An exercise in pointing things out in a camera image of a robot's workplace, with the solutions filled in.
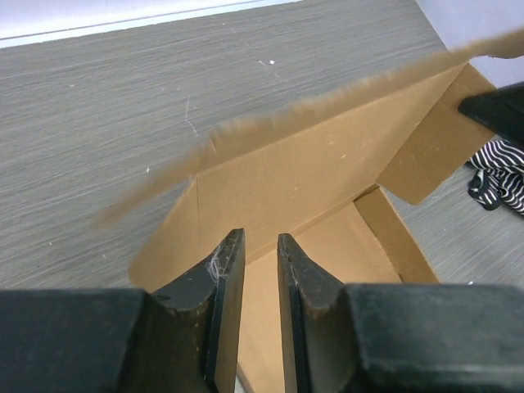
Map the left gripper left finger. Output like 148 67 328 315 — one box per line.
1 228 246 392

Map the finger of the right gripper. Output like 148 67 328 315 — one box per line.
458 82 524 147

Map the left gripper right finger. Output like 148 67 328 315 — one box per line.
277 233 523 392

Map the cardboard box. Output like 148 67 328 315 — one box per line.
97 30 523 392

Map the purple striped cloth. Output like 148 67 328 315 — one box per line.
468 139 523 215

